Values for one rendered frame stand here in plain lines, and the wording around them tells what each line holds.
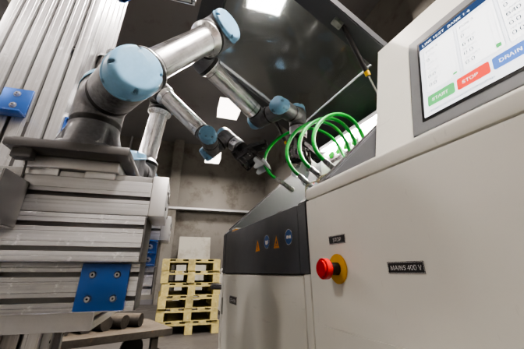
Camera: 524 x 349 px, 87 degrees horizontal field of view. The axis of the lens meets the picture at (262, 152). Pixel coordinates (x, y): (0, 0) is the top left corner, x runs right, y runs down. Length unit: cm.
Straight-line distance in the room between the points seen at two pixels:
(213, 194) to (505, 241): 900
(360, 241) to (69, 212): 56
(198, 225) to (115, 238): 838
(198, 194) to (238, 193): 134
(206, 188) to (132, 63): 868
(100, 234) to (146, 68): 36
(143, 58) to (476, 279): 68
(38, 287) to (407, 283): 65
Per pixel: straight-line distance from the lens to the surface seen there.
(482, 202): 40
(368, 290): 52
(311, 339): 68
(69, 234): 67
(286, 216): 75
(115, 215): 65
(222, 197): 926
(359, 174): 53
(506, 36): 79
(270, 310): 84
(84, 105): 78
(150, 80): 67
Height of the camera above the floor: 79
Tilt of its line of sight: 24 degrees up
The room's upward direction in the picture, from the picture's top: straight up
